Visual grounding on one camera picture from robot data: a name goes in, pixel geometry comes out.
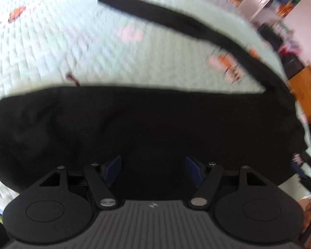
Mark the wooden desk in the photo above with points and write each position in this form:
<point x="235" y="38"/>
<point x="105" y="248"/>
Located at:
<point x="308" y="93"/>

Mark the black pants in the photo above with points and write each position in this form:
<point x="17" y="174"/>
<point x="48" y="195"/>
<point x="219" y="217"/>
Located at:
<point x="145" y="122"/>

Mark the black chair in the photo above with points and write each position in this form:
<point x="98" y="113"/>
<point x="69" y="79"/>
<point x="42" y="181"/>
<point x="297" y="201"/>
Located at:
<point x="272" y="36"/>

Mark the mint quilted bedspread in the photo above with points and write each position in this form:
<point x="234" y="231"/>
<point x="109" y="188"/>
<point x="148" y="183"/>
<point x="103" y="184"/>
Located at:
<point x="67" y="44"/>

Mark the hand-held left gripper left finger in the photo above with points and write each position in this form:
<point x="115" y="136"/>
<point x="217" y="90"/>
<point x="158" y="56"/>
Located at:
<point x="111" y="167"/>

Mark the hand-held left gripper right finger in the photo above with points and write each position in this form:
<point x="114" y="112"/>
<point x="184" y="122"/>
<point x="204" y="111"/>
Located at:
<point x="195" y="170"/>

